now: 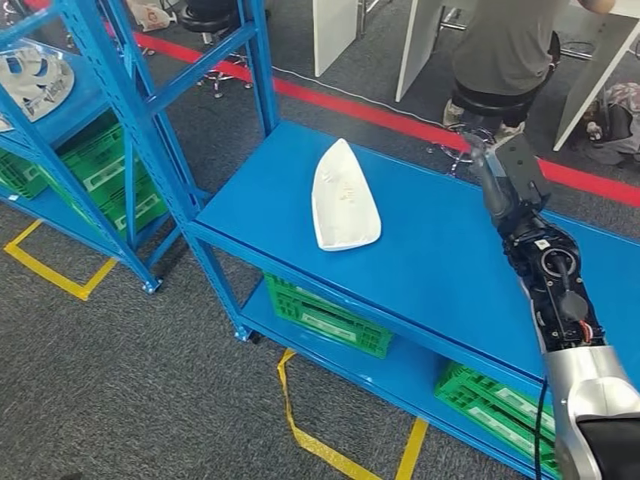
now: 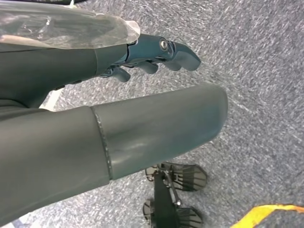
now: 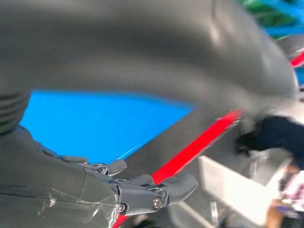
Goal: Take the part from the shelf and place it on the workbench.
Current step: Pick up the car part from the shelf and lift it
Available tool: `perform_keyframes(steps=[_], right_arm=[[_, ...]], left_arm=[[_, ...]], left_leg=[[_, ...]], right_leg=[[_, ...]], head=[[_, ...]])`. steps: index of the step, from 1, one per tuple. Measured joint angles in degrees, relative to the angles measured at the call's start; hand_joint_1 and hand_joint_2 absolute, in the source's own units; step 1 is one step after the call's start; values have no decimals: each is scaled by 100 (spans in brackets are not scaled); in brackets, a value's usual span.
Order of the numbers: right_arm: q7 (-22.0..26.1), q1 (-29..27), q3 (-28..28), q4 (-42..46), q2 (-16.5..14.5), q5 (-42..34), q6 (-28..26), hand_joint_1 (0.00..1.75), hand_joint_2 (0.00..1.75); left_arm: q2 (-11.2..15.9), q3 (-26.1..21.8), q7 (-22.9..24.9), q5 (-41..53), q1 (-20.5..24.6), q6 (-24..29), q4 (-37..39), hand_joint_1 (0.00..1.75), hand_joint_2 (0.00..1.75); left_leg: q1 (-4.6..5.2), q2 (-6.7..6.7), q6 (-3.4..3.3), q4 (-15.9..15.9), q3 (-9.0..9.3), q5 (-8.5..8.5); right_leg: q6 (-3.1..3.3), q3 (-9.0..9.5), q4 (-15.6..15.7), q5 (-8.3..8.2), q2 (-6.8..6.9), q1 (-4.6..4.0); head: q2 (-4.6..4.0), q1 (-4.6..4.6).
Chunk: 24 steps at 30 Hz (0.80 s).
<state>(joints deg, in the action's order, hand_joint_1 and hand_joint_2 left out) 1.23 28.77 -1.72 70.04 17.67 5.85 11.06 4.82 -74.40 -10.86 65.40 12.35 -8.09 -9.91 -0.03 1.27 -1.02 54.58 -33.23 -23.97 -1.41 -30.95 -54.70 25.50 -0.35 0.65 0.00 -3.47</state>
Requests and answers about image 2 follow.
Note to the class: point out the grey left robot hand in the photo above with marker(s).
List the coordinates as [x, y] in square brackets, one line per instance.
[47, 157]

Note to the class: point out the black robot foot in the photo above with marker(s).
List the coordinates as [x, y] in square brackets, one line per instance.
[164, 204]

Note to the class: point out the yellow floor tape outline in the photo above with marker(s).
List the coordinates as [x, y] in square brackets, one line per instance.
[261, 212]

